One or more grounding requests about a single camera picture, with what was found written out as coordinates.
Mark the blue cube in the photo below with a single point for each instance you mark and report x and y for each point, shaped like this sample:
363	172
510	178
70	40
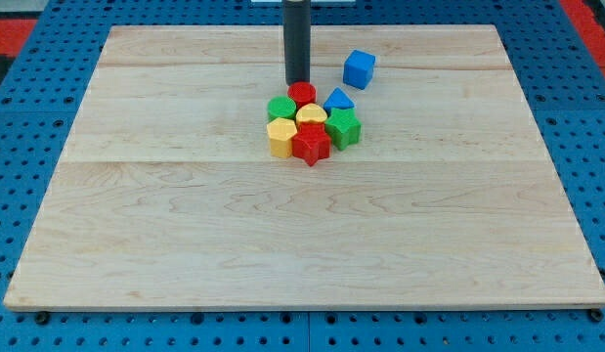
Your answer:
358	69

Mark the red star block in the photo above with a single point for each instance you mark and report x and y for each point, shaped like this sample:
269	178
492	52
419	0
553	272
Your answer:
311	143

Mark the yellow pentagon block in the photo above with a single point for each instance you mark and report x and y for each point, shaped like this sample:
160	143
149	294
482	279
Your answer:
280	133

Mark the green star block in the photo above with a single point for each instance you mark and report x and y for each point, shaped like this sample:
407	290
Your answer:
343	127

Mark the yellow heart block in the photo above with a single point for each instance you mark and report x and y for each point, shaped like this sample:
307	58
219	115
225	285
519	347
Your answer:
311	113

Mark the green cylinder block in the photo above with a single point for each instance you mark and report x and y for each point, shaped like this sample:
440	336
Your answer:
281	107

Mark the red cylinder block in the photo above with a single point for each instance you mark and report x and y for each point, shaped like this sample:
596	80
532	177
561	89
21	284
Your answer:
302	93

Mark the blue triangle block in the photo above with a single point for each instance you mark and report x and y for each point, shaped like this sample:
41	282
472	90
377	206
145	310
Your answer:
338	99

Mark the light wooden board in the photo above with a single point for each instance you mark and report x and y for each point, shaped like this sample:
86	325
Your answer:
166	199

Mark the black cylindrical robot pointer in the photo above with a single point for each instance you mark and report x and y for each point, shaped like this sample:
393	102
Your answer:
296	23

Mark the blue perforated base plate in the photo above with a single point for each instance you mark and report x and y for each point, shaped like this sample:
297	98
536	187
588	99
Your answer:
47	78

